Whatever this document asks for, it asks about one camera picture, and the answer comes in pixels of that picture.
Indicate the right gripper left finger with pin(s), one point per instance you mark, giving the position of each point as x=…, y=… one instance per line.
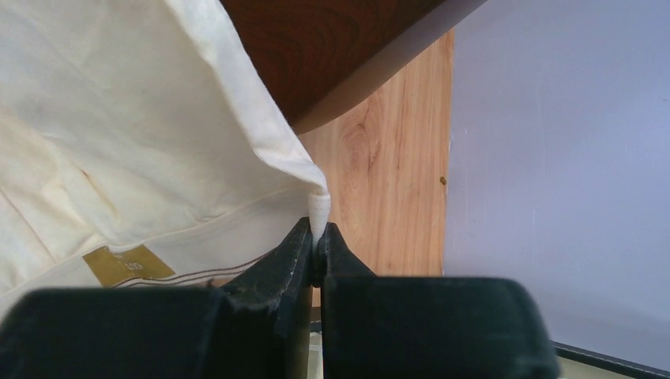
x=255, y=326

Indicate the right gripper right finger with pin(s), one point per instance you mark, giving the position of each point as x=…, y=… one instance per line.
x=426, y=327

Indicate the beige underwear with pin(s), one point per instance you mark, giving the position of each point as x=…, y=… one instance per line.
x=139, y=147

